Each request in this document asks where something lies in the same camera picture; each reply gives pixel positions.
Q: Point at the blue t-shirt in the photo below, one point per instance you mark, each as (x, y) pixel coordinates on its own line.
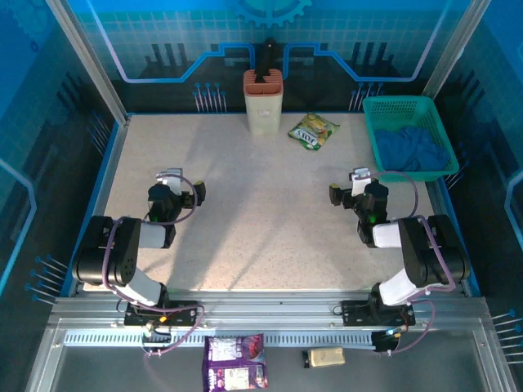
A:
(408, 149)

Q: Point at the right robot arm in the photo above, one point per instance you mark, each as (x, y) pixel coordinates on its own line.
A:
(421, 253)

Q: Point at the green yellow snack bag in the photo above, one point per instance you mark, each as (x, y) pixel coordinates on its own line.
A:
(312, 132)

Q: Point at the beige knife block orange top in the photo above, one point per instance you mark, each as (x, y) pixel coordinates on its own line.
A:
(263, 110)

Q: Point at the green plastic basket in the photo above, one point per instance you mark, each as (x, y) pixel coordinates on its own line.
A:
(402, 108)

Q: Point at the black connector box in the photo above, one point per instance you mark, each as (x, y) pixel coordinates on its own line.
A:
(382, 343)

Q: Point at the black knife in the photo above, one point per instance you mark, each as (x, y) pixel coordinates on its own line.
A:
(267, 57)

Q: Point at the beige wrapped packet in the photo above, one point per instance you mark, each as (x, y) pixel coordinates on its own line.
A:
(327, 357)

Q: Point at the purple snack bag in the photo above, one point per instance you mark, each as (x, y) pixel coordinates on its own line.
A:
(235, 363)

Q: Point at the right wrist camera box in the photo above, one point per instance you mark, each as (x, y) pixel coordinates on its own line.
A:
(359, 185)

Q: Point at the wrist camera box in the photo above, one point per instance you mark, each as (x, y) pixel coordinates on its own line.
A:
(173, 179)
(359, 185)

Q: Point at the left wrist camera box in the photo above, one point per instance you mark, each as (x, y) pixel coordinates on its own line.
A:
(173, 179)

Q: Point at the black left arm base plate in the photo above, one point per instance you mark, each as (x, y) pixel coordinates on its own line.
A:
(181, 308)

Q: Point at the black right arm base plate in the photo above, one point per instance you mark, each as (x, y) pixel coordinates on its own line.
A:
(355, 314)

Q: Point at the aluminium front rail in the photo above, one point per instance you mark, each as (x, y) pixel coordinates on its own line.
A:
(265, 310)

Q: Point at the aluminium frame post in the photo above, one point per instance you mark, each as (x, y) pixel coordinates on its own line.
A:
(89, 61)
(456, 49)

